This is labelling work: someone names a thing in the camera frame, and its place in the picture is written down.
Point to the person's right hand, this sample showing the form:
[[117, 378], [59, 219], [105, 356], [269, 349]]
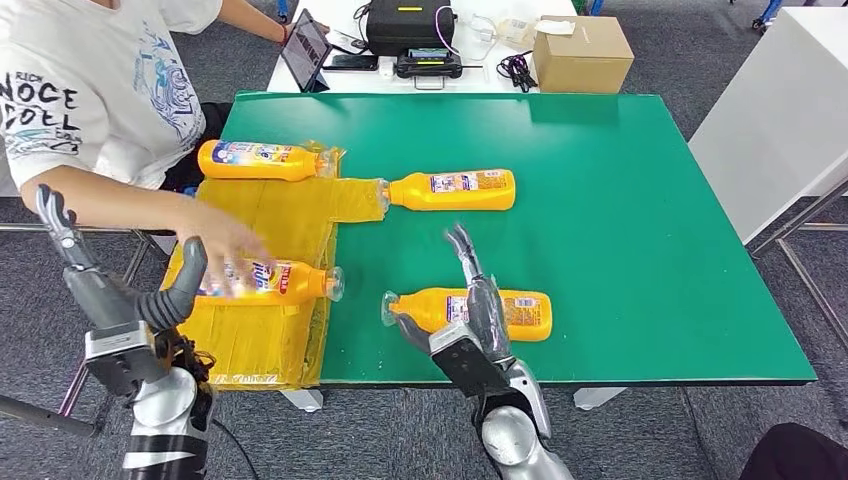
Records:
[[225, 248]]

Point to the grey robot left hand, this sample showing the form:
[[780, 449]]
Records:
[[126, 308]]

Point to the person's left hand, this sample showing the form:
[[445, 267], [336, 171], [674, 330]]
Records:
[[323, 28]]

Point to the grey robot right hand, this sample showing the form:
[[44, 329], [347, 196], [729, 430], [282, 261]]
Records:
[[490, 318]]

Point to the orange detergent bottle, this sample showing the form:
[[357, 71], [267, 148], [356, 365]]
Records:
[[298, 285], [265, 169], [533, 324], [457, 200]]

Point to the person's right forearm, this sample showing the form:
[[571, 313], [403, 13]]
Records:
[[99, 199]]

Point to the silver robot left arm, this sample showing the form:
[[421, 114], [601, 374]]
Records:
[[162, 417]]

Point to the person's left forearm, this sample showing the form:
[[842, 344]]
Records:
[[255, 18]]

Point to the black tablet on stand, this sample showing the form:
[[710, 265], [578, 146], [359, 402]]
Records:
[[305, 50]]

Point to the black smartphone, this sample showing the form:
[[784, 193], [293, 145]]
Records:
[[352, 61]]

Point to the blue table leg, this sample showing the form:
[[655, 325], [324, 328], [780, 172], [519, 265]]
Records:
[[283, 6], [595, 5]]

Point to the yellow taped cardboard sheet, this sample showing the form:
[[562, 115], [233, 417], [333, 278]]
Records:
[[265, 218]]

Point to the small white adapter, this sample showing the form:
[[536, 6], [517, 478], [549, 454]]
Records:
[[387, 67]]

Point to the black carrying case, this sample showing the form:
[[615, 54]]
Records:
[[405, 31]]

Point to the black handheld controller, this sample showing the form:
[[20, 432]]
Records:
[[428, 67]]

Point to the white table foot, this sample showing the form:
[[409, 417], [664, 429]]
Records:
[[596, 399], [301, 401]]

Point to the clear plastic bag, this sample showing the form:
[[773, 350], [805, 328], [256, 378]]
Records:
[[518, 31]]

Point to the person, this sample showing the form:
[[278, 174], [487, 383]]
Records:
[[79, 79]]

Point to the white paper slip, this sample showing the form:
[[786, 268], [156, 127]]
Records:
[[556, 26]]

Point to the brown cardboard box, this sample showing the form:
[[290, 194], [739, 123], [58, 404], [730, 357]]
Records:
[[584, 64]]

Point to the black rounded object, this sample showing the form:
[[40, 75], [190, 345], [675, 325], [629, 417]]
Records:
[[802, 457]]

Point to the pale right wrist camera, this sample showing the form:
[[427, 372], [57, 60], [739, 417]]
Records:
[[464, 364]]

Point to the blue wheeled frame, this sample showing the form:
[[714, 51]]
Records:
[[768, 10]]

